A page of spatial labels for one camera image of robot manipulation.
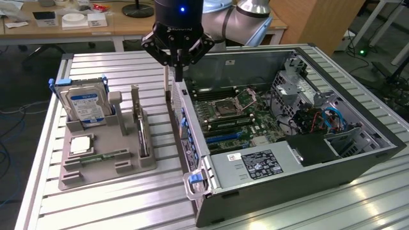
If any silver CPU chip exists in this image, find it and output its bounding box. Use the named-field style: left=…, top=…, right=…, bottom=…
left=69, top=137, right=92, bottom=155

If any white box with round bowl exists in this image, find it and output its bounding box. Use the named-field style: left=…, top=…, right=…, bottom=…
left=61, top=13, right=89, bottom=31

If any blue expansion slot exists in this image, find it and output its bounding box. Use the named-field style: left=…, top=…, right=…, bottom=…
left=204, top=133, right=244, bottom=144

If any black plastic shroud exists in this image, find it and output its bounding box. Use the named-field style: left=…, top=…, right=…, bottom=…
left=285, top=134, right=342, bottom=167

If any white box with black lid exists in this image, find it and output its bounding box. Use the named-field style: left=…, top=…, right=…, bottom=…
left=32, top=11, right=58, bottom=27

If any white desk frame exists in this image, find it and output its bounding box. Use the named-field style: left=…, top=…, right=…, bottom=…
left=349, top=0, right=409, bottom=66

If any blue floor cable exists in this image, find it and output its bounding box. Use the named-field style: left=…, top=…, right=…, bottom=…
left=0, top=105, right=27, bottom=207

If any CPU socket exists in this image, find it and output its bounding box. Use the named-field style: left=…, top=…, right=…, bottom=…
left=213, top=97, right=238, bottom=118

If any green RAM stick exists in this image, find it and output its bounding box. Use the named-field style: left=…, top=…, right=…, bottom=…
left=78, top=152, right=121, bottom=165

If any black installed RAM stick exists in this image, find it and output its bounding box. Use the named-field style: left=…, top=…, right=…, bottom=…
left=209, top=117, right=253, bottom=130

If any open black PC case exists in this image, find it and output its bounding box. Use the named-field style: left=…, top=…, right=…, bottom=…
left=162, top=46, right=408, bottom=228

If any black office chair base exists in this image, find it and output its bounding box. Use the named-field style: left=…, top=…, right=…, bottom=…
left=19, top=44, right=68, bottom=71

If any plain white labelled box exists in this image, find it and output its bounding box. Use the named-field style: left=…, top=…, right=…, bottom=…
left=86, top=13, right=106, bottom=28

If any hard disk with blue caddy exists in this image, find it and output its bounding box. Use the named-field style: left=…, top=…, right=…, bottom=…
left=46, top=74, right=113, bottom=127

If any white socket box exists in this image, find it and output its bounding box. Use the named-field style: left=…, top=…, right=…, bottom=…
left=334, top=30, right=356, bottom=52

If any grey parts rack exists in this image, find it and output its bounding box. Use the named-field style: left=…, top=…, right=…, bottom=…
left=57, top=91, right=157, bottom=191

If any graphics card with silver bracket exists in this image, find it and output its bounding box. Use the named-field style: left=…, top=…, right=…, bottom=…
left=129, top=85, right=152, bottom=160

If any open metal socket cover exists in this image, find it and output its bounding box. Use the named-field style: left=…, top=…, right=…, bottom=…
left=234, top=88, right=258, bottom=110

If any green motherboard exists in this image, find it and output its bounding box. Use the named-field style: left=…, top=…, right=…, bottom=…
left=190, top=87, right=288, bottom=155

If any black round lamp base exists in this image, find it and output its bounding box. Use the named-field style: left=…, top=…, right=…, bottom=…
left=121, top=0, right=156, bottom=18

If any angled grey drive bracket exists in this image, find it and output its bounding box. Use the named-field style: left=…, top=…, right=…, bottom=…
left=324, top=126, right=384, bottom=159

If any red wire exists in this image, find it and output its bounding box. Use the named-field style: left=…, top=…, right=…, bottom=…
left=313, top=112, right=324, bottom=131

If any wooden desk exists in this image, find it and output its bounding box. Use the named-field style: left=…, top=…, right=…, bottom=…
left=0, top=0, right=288, bottom=52

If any blue wire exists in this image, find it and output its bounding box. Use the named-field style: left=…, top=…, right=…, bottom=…
left=321, top=107, right=348, bottom=131

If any grey power supply unit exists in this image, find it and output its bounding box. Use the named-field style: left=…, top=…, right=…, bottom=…
left=204, top=141, right=302, bottom=189

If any grey metal disk bay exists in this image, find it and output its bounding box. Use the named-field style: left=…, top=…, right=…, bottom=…
left=270, top=69, right=333, bottom=113

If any wooden cabinet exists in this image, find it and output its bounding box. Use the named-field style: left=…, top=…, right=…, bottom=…
left=280, top=0, right=366, bottom=56

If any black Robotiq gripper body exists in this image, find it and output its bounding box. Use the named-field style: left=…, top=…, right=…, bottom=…
left=152, top=0, right=205, bottom=52

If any black stand base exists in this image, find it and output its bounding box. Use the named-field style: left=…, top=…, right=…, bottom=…
left=372, top=61, right=409, bottom=82

